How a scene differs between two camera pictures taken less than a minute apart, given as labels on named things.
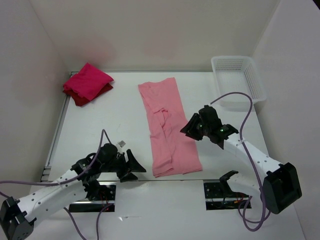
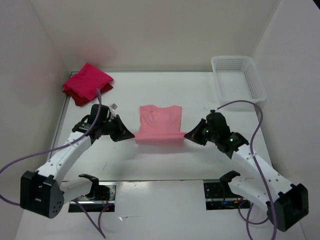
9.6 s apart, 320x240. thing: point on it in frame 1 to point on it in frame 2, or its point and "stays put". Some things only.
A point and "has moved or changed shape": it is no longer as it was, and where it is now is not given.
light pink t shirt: x=173 y=149 has moved or changed shape
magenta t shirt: x=88 y=81 stays put
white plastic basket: x=237 y=74 stays put
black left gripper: x=133 y=165 to x=122 y=132
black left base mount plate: x=107 y=196 stays put
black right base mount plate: x=219 y=196 stays put
